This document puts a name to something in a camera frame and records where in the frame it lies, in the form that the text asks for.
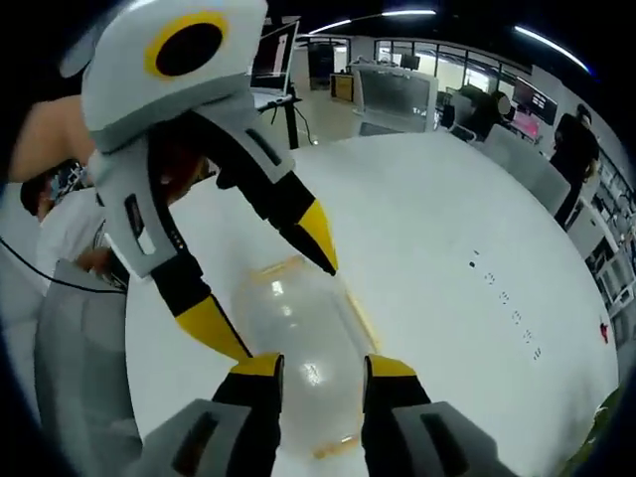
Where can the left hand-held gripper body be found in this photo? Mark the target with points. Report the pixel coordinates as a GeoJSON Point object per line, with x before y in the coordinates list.
{"type": "Point", "coordinates": [149, 94]}

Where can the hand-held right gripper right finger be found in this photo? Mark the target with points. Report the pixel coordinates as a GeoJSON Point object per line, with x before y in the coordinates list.
{"type": "Point", "coordinates": [402, 427]}

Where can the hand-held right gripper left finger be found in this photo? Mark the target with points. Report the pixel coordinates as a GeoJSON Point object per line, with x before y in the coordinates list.
{"type": "Point", "coordinates": [233, 422]}

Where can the clear plastic buckle box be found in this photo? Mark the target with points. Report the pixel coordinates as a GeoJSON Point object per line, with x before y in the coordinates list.
{"type": "Point", "coordinates": [298, 318]}

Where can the person's left hand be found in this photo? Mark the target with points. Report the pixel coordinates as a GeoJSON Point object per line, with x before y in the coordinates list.
{"type": "Point", "coordinates": [181, 169]}

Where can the black monitor stand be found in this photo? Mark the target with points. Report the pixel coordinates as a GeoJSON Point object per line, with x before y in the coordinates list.
{"type": "Point", "coordinates": [291, 124]}

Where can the computer monitor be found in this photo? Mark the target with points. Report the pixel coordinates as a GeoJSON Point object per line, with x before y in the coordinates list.
{"type": "Point", "coordinates": [275, 54]}

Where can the grey office chair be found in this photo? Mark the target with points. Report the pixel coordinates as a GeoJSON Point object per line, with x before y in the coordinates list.
{"type": "Point", "coordinates": [79, 358]}

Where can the ceiling light strip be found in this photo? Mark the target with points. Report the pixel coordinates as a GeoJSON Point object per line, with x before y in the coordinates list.
{"type": "Point", "coordinates": [551, 45]}
{"type": "Point", "coordinates": [372, 20]}

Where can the small red object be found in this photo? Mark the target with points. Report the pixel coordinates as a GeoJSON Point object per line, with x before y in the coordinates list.
{"type": "Point", "coordinates": [604, 332]}

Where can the pink glowing screen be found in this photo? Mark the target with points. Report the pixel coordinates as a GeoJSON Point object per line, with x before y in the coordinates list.
{"type": "Point", "coordinates": [529, 124]}

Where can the white shelf unit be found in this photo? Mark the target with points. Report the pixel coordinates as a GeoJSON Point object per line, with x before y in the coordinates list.
{"type": "Point", "coordinates": [616, 268]}

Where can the dark wall screen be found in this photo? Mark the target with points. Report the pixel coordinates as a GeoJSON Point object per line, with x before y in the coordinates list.
{"type": "Point", "coordinates": [536, 99]}

